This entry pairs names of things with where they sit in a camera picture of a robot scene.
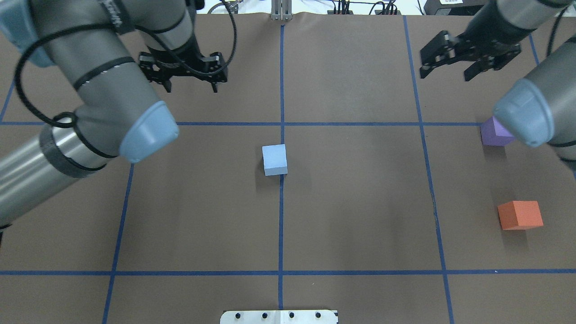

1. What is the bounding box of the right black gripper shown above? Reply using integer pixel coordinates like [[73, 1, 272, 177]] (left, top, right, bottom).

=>
[[419, 31, 521, 81]]

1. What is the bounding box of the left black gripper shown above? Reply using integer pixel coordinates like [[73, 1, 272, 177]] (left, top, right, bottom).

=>
[[138, 37, 228, 94]]

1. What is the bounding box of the light blue foam block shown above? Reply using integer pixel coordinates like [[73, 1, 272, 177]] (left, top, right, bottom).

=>
[[262, 144, 288, 176]]

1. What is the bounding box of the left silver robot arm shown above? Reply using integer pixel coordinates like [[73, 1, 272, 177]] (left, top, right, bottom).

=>
[[1, 0, 228, 231]]

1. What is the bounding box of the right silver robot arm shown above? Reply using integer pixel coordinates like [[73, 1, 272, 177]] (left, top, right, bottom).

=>
[[419, 0, 576, 171]]

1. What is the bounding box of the purple foam block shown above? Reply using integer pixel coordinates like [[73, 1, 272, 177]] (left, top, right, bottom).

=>
[[480, 116, 516, 146]]

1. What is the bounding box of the orange foam block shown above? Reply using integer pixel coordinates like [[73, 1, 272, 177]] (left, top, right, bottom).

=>
[[497, 201, 544, 230]]

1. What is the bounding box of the aluminium frame post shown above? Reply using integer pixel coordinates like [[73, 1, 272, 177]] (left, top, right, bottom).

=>
[[271, 0, 293, 21]]

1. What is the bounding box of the white camera stand pole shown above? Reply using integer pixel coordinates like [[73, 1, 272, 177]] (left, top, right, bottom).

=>
[[220, 310, 339, 324]]

